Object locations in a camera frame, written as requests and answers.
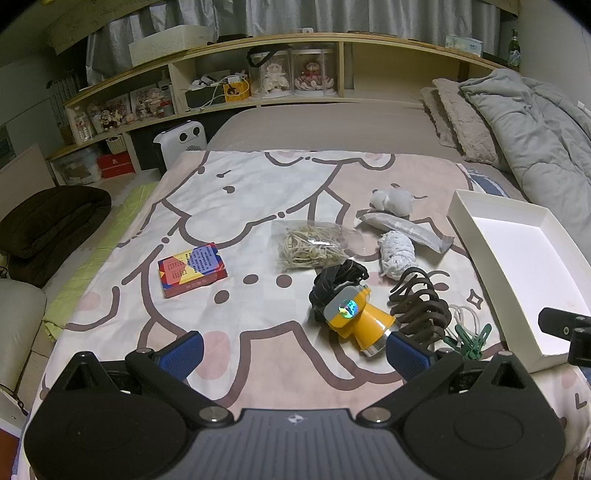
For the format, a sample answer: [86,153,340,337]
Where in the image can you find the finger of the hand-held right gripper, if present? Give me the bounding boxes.
[539,307,591,337]

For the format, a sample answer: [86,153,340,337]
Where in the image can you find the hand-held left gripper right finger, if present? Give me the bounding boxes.
[358,331,533,426]

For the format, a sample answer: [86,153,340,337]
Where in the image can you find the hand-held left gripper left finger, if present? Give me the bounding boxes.
[59,330,233,426]

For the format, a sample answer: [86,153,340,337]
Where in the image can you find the brown hair claw clip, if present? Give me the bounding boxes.
[388,267,453,354]

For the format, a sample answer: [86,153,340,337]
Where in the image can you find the yellow headlamp with black strap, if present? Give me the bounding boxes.
[308,259,398,358]

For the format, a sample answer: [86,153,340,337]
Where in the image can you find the green clothespins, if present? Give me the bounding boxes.
[443,305,494,361]

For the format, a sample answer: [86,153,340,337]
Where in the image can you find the white shallow box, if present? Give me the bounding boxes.
[447,189,591,374]

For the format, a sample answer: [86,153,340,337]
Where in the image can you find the colourful card box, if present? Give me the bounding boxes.
[157,243,229,298]

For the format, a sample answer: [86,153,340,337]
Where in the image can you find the white yarn bundle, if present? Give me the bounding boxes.
[379,230,416,280]

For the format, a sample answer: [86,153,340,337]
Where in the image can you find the grey foil packet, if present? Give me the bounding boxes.
[353,210,455,254]

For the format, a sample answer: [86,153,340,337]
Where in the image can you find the clear bag of rubber bands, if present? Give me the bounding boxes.
[270,219,363,273]

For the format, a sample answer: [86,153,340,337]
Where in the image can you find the white fluffy ball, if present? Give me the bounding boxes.
[369,185,416,217]

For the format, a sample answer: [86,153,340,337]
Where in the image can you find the printed cartoon blanket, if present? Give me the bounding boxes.
[28,150,591,480]

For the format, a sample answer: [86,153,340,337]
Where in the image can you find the beige padded seat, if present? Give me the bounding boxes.
[0,279,48,416]

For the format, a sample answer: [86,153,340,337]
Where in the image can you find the dark brown cushion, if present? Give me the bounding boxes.
[0,185,112,289]

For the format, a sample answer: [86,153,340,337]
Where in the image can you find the grey comforter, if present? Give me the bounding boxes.
[459,68,591,264]

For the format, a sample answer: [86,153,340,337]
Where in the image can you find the red box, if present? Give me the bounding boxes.
[97,154,137,180]

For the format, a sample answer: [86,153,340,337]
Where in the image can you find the white space heater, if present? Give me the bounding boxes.
[152,119,209,174]

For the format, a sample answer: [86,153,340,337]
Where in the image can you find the clear storage bin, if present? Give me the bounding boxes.
[50,147,103,186]

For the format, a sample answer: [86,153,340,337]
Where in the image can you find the bed with beige sheet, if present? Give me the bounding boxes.
[205,102,527,204]

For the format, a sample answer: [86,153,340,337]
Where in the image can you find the clear water bottle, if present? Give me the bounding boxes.
[74,106,94,143]

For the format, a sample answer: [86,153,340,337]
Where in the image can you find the black box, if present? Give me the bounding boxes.
[185,85,227,109]

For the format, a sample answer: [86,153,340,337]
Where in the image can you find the white lotion bottle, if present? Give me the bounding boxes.
[158,71,175,116]

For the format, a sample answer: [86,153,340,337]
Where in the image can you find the yellow box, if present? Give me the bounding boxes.
[224,76,251,102]

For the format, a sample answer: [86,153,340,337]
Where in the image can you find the green glass bottle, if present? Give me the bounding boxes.
[508,28,522,70]

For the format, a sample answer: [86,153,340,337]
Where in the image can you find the wooden headboard shelf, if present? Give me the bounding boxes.
[46,31,522,185]

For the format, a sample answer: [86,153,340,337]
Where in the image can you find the tissue box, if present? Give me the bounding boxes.
[444,34,485,57]

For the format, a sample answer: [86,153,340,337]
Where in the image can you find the display case with white doll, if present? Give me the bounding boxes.
[249,48,293,99]

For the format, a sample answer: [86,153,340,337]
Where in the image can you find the display case with red doll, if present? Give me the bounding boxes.
[291,46,338,97]

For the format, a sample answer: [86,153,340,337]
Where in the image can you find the white storage box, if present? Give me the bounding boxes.
[128,25,215,68]

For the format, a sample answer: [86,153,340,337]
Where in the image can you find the cardboard sheet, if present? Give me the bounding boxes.
[48,0,155,54]

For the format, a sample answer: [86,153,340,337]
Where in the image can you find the grey curtain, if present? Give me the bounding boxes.
[85,0,504,79]

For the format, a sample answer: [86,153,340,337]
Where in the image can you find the black bag handle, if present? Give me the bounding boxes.
[247,46,289,70]

